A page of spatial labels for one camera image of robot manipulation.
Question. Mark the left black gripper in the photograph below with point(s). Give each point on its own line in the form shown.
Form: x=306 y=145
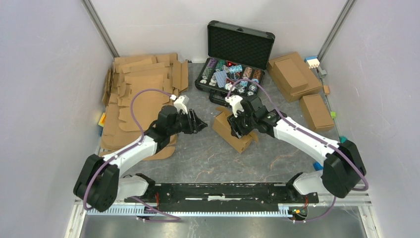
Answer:
x=192 y=128

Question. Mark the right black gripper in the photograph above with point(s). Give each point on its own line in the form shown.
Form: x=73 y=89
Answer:
x=236 y=128

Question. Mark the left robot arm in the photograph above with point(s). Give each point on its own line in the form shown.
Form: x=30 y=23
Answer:
x=99 y=183

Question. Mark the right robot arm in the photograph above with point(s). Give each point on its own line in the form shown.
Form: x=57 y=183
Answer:
x=342 y=165

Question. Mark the small folded cardboard box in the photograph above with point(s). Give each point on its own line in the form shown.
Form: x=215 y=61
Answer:
x=316 y=113

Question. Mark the large folded cardboard box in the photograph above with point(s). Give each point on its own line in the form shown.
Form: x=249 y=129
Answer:
x=314 y=84

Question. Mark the stack of flat cardboard blanks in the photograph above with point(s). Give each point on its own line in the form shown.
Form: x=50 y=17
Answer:
x=135 y=90

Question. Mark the black poker chip case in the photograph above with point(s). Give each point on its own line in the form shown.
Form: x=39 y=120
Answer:
x=236 y=55

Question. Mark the blue green stacked blocks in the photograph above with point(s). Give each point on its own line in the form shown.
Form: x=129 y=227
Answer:
x=317 y=166

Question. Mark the small wooden cube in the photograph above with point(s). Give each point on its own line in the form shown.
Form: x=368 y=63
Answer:
x=326 y=90

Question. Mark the blue white toy block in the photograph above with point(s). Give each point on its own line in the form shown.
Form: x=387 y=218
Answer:
x=312 y=62

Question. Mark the grey toy block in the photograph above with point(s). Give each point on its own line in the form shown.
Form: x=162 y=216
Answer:
x=322 y=73

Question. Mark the orange yellow block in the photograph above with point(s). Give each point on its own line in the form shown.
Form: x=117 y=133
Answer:
x=101 y=123

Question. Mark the teal cube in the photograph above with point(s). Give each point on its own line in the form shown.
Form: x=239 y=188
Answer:
x=342 y=139

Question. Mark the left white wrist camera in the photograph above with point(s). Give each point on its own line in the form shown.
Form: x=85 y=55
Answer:
x=180 y=102

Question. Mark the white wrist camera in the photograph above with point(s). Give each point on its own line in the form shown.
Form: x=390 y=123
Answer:
x=180 y=102
x=235 y=103

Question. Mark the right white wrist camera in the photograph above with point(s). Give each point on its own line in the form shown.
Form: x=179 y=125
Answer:
x=235 y=103

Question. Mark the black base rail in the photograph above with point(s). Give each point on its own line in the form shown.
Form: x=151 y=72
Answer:
x=223 y=197

